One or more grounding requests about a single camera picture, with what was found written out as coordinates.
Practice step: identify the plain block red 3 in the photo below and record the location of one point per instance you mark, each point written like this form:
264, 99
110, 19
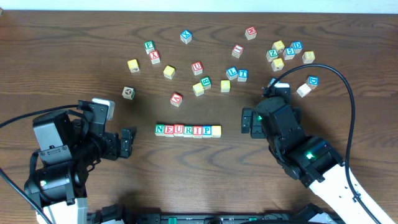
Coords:
303, 90

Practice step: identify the blue T block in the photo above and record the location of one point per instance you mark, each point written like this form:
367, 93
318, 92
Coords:
242, 75

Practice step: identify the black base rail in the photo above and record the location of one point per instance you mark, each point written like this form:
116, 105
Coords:
155, 218

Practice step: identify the blue 2 block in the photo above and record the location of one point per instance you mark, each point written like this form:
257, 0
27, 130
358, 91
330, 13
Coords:
271, 81

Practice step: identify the blue L block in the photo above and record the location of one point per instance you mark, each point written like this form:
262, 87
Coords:
231, 73

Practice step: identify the yellow S block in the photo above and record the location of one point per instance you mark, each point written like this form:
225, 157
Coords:
216, 131

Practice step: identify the blue d block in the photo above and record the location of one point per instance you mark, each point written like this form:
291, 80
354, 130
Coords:
297, 46
312, 82

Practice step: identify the red i block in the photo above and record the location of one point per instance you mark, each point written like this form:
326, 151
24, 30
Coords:
197, 131
237, 51

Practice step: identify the red A block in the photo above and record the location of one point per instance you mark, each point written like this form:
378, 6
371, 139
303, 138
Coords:
176, 99

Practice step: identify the blue D block far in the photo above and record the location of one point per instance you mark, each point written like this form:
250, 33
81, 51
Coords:
297, 46

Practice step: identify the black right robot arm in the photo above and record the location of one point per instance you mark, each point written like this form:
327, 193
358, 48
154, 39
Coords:
310, 159

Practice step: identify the white picture block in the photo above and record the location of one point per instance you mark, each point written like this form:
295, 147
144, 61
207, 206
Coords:
128, 93

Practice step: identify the blue D block near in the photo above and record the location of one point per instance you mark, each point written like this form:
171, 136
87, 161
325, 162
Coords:
312, 82

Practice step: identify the green B block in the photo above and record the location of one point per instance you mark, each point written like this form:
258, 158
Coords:
206, 82

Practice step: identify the yellow O block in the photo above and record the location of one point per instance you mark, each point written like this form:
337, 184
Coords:
225, 86

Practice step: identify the red Y block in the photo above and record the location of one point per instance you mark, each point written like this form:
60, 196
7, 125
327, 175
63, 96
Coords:
154, 57

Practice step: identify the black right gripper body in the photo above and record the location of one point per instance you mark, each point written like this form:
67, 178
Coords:
257, 123

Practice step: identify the green Z block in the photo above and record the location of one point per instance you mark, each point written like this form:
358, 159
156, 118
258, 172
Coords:
271, 55

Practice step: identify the blue 5 block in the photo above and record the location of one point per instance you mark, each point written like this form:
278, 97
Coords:
288, 53

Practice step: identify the blue P block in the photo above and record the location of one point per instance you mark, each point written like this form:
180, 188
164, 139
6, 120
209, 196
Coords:
207, 131

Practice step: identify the red u block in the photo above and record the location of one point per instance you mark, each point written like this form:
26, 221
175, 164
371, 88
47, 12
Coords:
178, 129
197, 68

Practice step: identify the red M block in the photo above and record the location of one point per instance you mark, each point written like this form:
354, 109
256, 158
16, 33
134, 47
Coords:
250, 33

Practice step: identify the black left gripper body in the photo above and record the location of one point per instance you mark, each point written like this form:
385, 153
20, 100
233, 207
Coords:
115, 144

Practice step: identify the red E block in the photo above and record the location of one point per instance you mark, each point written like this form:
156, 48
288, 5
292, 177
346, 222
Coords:
169, 131

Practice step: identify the blue X block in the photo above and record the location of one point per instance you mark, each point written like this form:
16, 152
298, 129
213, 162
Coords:
186, 36

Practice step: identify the green R block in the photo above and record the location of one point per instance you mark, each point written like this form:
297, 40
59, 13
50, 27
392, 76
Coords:
188, 131

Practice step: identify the green N block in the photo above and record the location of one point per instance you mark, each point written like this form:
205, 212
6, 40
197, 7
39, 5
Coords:
159, 130

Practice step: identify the yellow picture block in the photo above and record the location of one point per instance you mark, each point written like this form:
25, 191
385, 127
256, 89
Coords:
278, 46

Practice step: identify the green F block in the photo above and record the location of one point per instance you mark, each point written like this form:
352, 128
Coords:
149, 46

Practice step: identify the yellow B block right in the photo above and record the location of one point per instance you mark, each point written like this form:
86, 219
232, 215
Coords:
308, 57

